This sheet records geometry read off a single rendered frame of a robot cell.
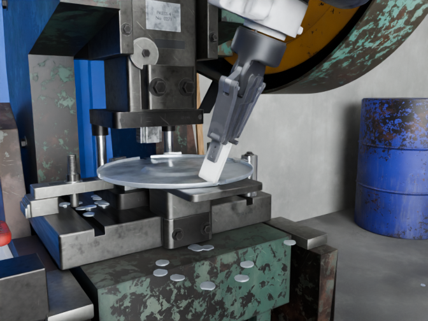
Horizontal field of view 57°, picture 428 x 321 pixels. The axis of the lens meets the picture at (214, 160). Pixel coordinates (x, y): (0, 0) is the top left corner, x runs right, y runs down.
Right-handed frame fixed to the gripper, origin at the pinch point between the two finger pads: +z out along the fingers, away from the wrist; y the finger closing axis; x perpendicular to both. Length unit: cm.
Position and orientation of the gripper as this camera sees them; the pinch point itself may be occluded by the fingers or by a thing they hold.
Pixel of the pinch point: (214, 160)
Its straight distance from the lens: 62.2
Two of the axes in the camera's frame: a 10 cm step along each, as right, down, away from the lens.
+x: -8.3, -4.4, 3.3
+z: -3.4, 8.8, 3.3
